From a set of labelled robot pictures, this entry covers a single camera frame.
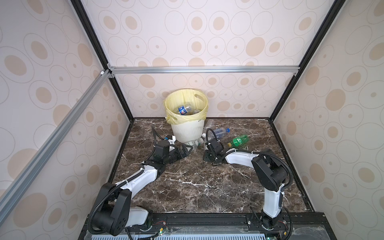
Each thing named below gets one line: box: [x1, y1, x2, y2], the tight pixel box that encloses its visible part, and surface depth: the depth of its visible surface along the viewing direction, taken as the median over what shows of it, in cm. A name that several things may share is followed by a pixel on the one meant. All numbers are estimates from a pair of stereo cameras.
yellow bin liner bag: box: [164, 88, 209, 125], surface depth 99 cm
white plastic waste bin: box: [171, 119, 205, 143], surface depth 96 cm
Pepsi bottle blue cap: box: [178, 105, 191, 115], surface depth 99 cm
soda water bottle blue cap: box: [213, 127, 231, 139], surface depth 108 cm
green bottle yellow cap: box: [227, 134, 250, 148], surface depth 103 cm
